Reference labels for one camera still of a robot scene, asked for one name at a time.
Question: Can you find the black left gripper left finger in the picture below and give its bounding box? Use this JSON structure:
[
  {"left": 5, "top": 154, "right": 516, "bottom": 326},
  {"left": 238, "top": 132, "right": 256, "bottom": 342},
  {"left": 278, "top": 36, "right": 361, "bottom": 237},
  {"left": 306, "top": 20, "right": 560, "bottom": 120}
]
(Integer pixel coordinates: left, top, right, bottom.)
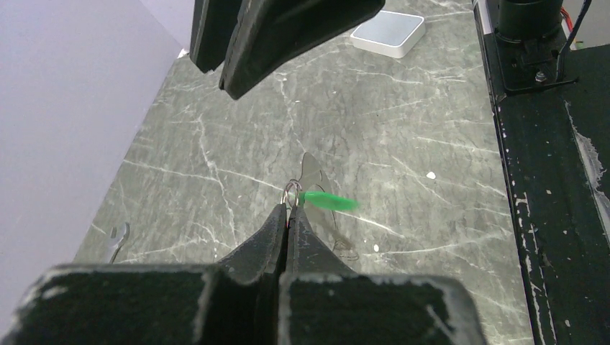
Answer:
[{"left": 2, "top": 204, "right": 287, "bottom": 344}]

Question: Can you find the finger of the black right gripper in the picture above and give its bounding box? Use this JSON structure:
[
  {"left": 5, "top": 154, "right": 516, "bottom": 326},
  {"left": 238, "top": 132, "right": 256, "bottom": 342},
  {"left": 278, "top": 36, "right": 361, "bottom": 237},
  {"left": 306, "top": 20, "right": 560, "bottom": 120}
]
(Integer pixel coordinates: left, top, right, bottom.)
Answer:
[
  {"left": 189, "top": 0, "right": 242, "bottom": 73},
  {"left": 219, "top": 0, "right": 385, "bottom": 100}
]

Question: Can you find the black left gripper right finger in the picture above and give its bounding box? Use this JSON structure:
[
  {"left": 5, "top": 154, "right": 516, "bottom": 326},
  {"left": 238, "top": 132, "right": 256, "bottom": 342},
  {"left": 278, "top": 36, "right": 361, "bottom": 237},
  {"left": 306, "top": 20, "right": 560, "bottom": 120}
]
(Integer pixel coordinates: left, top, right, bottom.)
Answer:
[{"left": 276, "top": 208, "right": 486, "bottom": 344}]

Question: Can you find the green key tag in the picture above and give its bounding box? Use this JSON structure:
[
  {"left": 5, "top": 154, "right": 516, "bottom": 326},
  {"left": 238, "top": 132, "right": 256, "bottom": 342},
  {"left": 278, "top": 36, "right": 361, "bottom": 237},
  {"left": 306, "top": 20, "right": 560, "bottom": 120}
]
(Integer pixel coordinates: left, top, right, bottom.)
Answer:
[{"left": 300, "top": 190, "right": 358, "bottom": 211}]

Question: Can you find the white square device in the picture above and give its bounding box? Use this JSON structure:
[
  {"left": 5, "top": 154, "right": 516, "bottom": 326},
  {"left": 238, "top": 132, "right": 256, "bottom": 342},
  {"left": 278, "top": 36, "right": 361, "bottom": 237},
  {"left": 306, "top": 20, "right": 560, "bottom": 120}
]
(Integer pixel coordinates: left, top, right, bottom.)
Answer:
[{"left": 350, "top": 10, "right": 426, "bottom": 59}]

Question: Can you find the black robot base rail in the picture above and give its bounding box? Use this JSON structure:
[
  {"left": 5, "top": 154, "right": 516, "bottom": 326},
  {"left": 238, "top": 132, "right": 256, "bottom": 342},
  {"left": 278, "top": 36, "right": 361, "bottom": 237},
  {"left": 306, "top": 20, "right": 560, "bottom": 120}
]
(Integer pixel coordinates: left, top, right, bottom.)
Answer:
[{"left": 473, "top": 1, "right": 609, "bottom": 344}]

